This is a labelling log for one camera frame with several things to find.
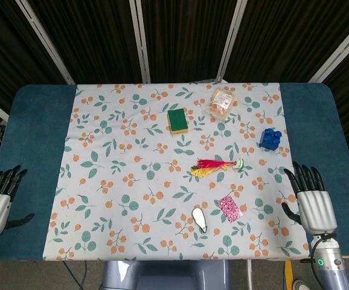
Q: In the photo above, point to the white oval spoon-shaped object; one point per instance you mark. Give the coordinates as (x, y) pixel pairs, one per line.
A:
(199, 220)

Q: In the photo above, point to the colourful feather shuttlecock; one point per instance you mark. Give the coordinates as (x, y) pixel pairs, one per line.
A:
(212, 168)

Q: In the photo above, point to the green and yellow sponge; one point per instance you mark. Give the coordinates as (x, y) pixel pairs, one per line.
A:
(178, 121)

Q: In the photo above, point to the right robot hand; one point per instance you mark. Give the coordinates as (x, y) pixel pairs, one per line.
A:
(316, 208)

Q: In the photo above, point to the white folding screen frame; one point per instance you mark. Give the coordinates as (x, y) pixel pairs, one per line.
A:
(141, 42)

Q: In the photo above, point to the pink patterned candy packet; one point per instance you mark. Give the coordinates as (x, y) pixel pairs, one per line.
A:
(230, 208)

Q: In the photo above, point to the clear bag of snacks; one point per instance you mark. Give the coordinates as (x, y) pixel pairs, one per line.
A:
(221, 103)

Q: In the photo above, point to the grey robot torso base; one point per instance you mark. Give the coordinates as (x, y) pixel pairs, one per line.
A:
(167, 275)

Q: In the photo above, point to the floral patterned tablecloth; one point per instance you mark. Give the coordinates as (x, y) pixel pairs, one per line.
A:
(174, 172)

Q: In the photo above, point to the blue toy building block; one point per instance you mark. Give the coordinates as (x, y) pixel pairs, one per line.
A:
(270, 139)

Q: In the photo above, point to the blue felt table mat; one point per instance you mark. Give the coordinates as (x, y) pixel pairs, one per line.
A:
(35, 169)

